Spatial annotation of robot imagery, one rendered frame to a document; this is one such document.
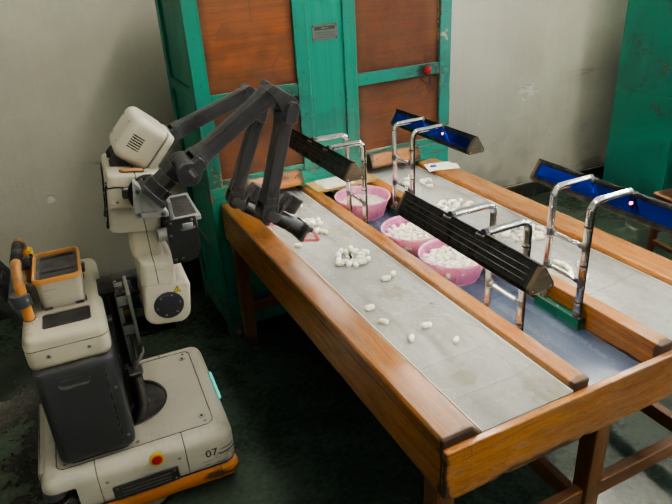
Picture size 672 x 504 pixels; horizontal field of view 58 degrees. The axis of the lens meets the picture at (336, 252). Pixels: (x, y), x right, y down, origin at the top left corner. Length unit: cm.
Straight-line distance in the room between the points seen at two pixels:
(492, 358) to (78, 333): 126
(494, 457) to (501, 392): 18
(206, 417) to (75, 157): 185
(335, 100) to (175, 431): 170
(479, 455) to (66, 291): 138
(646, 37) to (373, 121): 218
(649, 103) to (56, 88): 369
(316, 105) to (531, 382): 179
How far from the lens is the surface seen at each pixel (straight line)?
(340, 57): 307
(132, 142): 205
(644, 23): 473
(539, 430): 172
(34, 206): 379
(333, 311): 200
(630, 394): 193
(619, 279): 234
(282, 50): 294
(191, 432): 237
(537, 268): 155
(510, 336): 190
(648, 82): 472
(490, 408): 167
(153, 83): 366
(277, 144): 203
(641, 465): 238
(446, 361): 181
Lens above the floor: 182
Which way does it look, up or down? 26 degrees down
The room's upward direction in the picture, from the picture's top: 4 degrees counter-clockwise
